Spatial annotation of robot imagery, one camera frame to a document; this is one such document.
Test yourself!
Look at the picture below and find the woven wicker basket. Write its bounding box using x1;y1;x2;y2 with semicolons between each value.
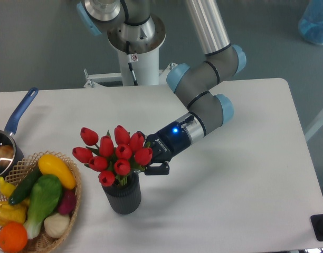
0;150;82;253

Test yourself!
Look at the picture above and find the yellow gourd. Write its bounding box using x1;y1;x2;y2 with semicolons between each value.
0;177;16;199

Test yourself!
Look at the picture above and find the dark green cucumber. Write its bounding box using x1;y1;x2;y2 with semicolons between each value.
8;167;42;206

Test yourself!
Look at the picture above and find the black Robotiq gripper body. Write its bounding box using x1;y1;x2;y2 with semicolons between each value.
146;121;191;162

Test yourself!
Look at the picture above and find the purple red radish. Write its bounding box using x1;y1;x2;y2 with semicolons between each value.
57;190;77;215

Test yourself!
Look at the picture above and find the orange fruit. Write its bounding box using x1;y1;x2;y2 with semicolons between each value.
0;222;28;252

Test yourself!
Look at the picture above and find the blue plastic water bottle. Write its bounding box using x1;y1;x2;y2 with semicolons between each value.
298;0;323;45

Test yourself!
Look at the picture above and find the blue handled saucepan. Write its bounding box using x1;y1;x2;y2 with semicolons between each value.
0;87;39;178

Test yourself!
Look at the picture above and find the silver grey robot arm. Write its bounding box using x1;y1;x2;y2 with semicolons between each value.
77;1;246;175

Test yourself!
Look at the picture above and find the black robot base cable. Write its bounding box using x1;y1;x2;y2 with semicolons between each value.
125;41;139;86

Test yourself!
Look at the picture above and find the bread roll in saucepan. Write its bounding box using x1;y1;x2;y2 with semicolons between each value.
0;145;14;168

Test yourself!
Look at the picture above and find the white garlic bulb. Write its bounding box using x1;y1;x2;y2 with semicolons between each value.
44;212;70;238

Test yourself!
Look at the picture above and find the black device at table edge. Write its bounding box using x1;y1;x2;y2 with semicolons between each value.
310;214;323;241

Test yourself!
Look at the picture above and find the green bok choy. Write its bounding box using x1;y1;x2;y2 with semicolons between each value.
24;174;62;240

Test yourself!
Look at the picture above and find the dark grey ribbed vase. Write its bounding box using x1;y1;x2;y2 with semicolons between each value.
102;173;141;215

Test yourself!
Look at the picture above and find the red tulip bouquet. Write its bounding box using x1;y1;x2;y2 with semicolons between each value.
72;125;153;188

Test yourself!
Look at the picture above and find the yellow bell pepper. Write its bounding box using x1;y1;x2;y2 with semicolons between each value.
0;201;27;227

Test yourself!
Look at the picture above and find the yellow squash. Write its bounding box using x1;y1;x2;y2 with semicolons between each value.
38;154;77;190

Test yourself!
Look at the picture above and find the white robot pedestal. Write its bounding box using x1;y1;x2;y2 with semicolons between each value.
84;14;177;87

